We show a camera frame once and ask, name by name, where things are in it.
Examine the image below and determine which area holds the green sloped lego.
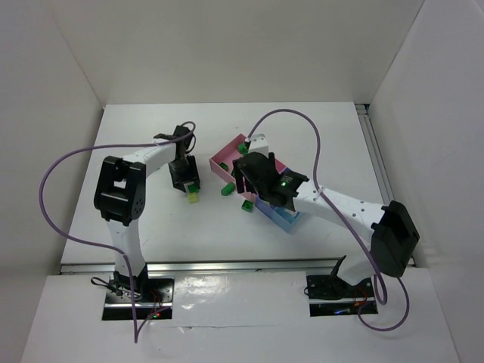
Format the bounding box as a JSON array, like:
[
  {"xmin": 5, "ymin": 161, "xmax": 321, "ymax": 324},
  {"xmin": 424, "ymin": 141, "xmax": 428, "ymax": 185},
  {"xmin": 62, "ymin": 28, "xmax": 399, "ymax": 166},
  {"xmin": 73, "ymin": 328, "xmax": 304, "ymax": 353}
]
[{"xmin": 220, "ymin": 182, "xmax": 235, "ymax": 197}]

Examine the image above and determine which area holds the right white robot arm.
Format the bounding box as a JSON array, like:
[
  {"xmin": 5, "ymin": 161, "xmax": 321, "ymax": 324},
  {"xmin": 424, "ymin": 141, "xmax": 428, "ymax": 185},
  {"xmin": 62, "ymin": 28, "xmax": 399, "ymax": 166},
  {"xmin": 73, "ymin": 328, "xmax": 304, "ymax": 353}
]
[{"xmin": 233, "ymin": 134, "xmax": 420, "ymax": 285}]

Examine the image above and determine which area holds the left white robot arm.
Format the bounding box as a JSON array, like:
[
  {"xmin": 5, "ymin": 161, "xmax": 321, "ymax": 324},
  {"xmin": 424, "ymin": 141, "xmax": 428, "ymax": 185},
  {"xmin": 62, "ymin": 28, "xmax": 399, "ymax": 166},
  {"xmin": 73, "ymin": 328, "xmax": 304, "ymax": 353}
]
[{"xmin": 94, "ymin": 121, "xmax": 200, "ymax": 293}]

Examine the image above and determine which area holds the green square lego brick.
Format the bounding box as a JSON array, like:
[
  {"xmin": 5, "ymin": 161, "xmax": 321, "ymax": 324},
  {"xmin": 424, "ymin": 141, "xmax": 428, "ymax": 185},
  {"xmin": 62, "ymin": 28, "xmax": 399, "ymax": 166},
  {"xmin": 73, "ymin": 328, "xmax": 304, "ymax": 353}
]
[{"xmin": 188, "ymin": 184, "xmax": 200, "ymax": 194}]

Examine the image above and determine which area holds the light green lego brick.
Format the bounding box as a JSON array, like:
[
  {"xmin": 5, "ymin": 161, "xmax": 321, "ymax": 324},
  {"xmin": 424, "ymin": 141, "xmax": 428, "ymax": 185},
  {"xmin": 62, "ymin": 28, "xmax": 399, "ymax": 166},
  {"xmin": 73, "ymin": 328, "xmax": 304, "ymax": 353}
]
[{"xmin": 187, "ymin": 193, "xmax": 199, "ymax": 204}]

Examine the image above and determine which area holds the aluminium side rail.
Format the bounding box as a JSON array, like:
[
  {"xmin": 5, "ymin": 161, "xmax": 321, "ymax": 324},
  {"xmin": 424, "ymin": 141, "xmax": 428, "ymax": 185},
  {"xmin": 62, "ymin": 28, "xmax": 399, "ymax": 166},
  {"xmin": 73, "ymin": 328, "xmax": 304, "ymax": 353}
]
[{"xmin": 355, "ymin": 104, "xmax": 394, "ymax": 204}]

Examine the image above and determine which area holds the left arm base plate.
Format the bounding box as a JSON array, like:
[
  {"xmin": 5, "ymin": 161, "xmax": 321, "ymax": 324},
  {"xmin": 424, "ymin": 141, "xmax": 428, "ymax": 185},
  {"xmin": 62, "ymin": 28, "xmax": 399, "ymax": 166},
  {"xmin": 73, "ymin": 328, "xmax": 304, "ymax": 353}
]
[{"xmin": 101, "ymin": 277, "xmax": 175, "ymax": 321}]

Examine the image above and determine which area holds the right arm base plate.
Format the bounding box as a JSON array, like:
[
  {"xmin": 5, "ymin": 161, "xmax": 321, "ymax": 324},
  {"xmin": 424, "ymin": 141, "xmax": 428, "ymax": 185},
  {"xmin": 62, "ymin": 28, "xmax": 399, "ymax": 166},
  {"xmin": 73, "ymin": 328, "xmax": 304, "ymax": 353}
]
[{"xmin": 303, "ymin": 275, "xmax": 378, "ymax": 317}]

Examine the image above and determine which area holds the aluminium front rail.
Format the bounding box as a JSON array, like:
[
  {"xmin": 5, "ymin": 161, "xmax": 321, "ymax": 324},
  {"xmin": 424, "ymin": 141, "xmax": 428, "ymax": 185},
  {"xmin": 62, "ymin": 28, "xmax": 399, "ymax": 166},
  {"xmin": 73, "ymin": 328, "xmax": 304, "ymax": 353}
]
[{"xmin": 60, "ymin": 259, "xmax": 337, "ymax": 275}]

